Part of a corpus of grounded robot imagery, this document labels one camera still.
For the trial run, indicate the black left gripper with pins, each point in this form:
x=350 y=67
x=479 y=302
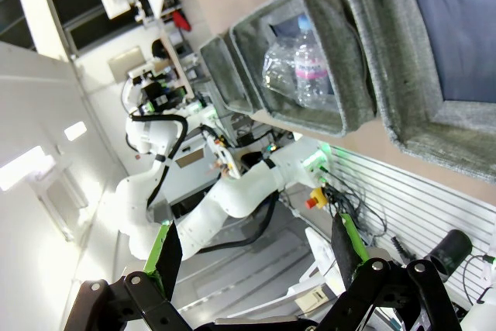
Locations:
x=157 y=94

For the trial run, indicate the white plastic stand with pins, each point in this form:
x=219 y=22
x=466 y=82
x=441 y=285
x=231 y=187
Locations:
x=321 y=257

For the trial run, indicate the ceiling light panel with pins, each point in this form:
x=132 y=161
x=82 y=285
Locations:
x=23 y=166
x=75 y=131

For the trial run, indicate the clear water bottle pink label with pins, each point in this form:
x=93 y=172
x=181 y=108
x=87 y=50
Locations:
x=310 y=83

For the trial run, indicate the white control box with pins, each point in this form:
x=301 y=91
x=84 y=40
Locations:
x=224 y=154

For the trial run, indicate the grey fabric basket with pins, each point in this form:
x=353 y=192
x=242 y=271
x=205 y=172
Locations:
x=221 y=67
x=387 y=56
x=348 y=87

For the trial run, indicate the grey metal equipment rack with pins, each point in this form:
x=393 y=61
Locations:
x=240 y=125

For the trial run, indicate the black cylinder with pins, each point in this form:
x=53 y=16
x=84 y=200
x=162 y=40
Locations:
x=449 y=249

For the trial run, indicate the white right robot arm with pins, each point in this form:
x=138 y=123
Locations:
x=480 y=319

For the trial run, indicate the slotted aluminium mounting panel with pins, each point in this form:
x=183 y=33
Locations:
x=418 y=199

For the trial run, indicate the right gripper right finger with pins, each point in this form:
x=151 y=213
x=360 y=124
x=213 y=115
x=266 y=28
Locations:
x=387 y=296

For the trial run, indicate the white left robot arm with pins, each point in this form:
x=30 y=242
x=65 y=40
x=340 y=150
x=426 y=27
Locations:
x=232 y=195

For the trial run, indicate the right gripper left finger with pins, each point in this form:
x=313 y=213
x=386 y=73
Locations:
x=147 y=300

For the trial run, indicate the yellow red emergency stop button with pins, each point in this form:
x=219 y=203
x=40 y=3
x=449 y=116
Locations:
x=315 y=199

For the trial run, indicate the small red object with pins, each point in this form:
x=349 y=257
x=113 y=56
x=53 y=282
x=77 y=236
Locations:
x=181 y=21

